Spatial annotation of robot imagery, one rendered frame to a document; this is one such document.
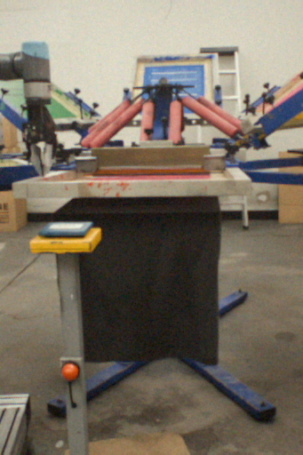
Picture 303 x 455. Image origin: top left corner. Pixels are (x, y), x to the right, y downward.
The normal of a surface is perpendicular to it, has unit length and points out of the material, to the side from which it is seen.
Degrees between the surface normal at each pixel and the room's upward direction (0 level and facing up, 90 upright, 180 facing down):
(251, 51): 90
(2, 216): 90
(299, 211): 75
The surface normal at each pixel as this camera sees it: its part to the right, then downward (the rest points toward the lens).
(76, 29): -0.08, 0.21
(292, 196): -0.09, 0.00
